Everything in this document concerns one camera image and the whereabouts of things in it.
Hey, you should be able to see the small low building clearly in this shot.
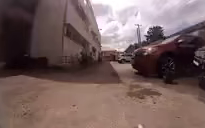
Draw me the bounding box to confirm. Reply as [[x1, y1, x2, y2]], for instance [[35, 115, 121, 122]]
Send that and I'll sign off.
[[100, 49, 119, 62]]

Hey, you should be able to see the grey wall with posts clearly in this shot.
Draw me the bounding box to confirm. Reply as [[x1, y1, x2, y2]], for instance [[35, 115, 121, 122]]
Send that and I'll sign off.
[[168, 16, 205, 46]]

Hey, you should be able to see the bush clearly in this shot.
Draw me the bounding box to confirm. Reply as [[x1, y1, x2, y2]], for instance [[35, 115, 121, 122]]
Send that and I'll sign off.
[[77, 46, 96, 65]]

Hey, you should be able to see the brown dirt road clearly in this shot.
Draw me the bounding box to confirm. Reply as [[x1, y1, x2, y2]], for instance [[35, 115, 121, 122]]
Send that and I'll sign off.
[[0, 60, 205, 128]]

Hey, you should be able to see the white car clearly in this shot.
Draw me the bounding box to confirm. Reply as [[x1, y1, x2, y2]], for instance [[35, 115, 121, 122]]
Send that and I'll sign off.
[[117, 53, 134, 64]]

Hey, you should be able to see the tree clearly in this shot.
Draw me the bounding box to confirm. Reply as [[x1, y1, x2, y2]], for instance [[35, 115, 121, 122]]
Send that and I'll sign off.
[[143, 25, 167, 45]]

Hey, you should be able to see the pole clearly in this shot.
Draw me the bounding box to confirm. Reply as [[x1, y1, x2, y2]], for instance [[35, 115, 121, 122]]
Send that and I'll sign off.
[[134, 23, 143, 48]]

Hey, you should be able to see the red car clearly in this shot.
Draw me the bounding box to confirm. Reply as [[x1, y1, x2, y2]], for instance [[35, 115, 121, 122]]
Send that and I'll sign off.
[[131, 34, 205, 84]]

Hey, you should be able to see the pale building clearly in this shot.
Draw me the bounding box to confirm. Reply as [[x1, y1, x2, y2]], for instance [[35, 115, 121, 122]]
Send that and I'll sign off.
[[0, 0, 103, 70]]

